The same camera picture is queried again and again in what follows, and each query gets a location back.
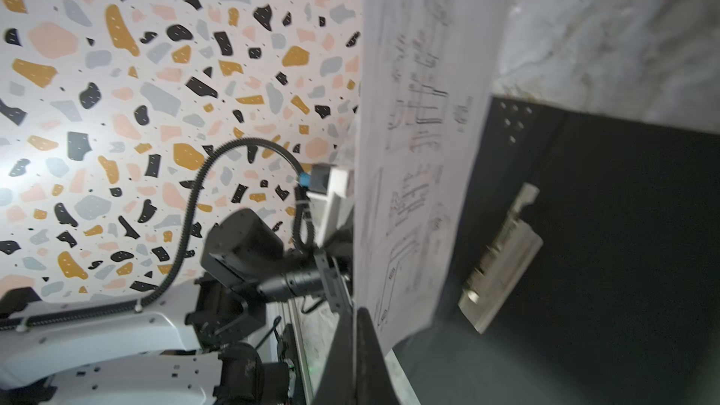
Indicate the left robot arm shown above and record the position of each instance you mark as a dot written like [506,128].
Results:
[212,340]

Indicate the metal folder clip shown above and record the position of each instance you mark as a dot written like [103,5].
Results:
[504,263]

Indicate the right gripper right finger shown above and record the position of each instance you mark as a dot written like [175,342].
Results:
[373,385]

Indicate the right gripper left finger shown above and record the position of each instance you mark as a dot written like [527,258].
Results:
[337,383]

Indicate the white technical drawing sheet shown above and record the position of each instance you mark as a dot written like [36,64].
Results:
[427,69]

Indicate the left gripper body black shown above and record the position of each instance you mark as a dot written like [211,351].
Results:
[334,261]

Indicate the orange folder black inside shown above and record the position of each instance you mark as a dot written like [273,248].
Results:
[621,303]

